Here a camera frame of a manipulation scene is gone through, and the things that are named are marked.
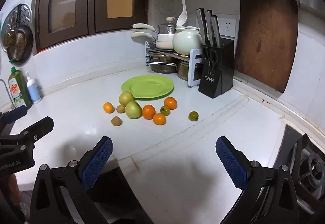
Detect black frying pan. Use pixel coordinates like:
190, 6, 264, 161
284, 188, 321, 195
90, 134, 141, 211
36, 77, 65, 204
6, 5, 34, 66

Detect green plate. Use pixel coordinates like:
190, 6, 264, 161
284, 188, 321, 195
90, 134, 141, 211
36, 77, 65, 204
121, 75, 175, 100

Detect cream ceramic pot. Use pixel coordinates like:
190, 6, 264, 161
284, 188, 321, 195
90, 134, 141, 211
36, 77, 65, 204
172, 25, 204, 56

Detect wooden cutting board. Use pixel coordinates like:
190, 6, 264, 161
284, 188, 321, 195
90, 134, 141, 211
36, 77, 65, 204
233, 0, 299, 94

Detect steel handle knife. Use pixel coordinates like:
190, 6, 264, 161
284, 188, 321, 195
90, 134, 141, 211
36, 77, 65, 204
196, 8, 209, 47
205, 10, 216, 47
210, 15, 221, 48

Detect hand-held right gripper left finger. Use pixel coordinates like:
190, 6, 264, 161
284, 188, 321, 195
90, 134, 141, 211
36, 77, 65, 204
30, 136, 113, 224

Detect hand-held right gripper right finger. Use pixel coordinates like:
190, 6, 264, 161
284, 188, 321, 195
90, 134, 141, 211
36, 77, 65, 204
215, 136, 297, 224

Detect steel pot with glass lid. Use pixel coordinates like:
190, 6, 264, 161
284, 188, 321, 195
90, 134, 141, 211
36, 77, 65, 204
157, 17, 179, 35

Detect white ladle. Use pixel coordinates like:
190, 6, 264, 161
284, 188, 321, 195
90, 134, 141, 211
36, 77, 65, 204
176, 0, 189, 27

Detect black knife block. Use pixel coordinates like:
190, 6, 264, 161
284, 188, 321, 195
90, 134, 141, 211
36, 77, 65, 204
198, 37, 234, 99

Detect cream saucepan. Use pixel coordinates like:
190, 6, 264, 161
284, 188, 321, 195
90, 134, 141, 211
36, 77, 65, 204
132, 23, 174, 42
130, 32, 174, 50

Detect metal steamer plate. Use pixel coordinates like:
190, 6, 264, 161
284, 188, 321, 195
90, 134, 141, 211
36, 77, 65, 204
1, 3, 33, 53

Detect gas stove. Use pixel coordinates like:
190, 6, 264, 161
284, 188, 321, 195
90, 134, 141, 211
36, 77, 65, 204
273, 124, 325, 215

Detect black kitchen scissors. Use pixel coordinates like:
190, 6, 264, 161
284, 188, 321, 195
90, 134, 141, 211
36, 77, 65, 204
203, 46, 220, 73

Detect white pump bottle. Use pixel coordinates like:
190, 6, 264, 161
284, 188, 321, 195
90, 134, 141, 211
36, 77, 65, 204
25, 71, 41, 104

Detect wire trivet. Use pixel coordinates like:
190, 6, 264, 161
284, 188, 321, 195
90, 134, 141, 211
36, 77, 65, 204
155, 0, 182, 15

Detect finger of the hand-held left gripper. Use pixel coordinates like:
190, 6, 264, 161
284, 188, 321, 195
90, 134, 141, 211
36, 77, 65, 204
0, 106, 28, 126
0, 116, 54, 149

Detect person's left hand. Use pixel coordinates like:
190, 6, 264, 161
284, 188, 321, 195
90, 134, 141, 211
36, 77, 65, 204
0, 174, 22, 207

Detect green apple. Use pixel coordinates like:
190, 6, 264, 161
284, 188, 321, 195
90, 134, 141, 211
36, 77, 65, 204
125, 101, 142, 119
119, 91, 134, 107

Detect metal pot rack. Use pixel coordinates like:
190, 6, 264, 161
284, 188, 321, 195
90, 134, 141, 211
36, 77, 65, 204
144, 41, 204, 87

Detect green dish soap bottle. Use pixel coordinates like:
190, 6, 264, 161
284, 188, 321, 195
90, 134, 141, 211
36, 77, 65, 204
8, 60, 34, 110

